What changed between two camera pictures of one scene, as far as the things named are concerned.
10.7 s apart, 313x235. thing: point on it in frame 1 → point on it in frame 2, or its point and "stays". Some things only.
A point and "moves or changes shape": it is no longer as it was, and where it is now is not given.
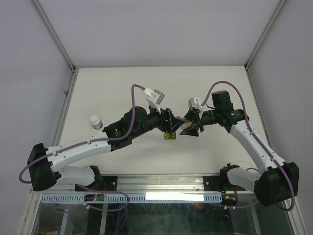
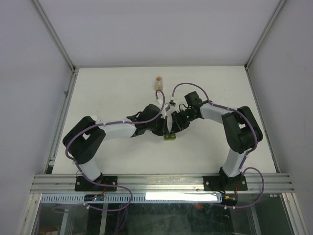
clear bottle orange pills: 187,124 moves or changes shape
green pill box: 168,135 stays
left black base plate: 107,183 stays
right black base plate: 220,183 stays
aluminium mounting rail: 150,184 stays
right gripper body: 201,119 → 182,119
